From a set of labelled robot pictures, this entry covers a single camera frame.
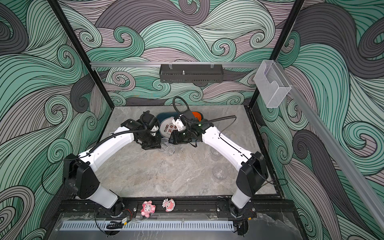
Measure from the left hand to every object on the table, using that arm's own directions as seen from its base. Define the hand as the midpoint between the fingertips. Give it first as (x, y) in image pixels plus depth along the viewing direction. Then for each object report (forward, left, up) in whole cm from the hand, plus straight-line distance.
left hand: (162, 146), depth 81 cm
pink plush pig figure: (-28, +5, -11) cm, 31 cm away
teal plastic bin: (+29, +6, -8) cm, 30 cm away
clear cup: (+2, -2, -5) cm, 5 cm away
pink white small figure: (-26, -6, -12) cm, 29 cm away
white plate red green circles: (+22, +1, -12) cm, 25 cm away
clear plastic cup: (-9, -34, -14) cm, 38 cm away
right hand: (0, -6, +6) cm, 8 cm away
